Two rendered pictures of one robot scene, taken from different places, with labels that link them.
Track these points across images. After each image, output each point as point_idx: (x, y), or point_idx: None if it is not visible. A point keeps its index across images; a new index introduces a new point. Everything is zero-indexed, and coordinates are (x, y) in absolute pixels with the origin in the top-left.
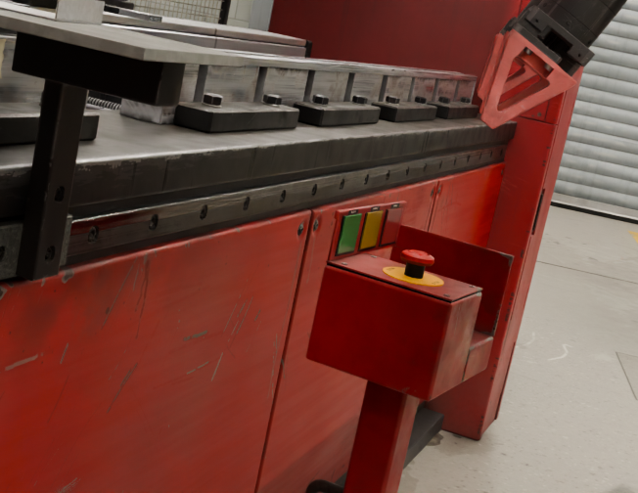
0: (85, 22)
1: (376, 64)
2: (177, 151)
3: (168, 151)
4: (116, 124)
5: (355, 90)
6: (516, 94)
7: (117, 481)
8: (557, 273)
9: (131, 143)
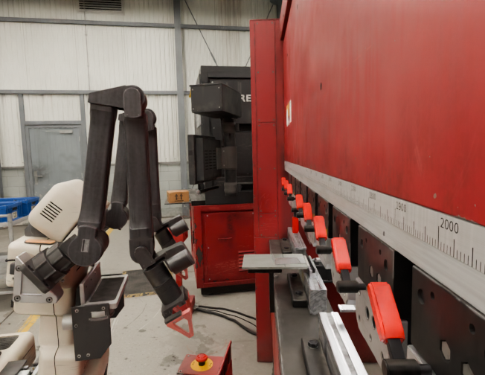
0: (274, 262)
1: None
2: (277, 316)
3: (278, 314)
4: (316, 327)
5: None
6: (180, 273)
7: None
8: None
9: (288, 312)
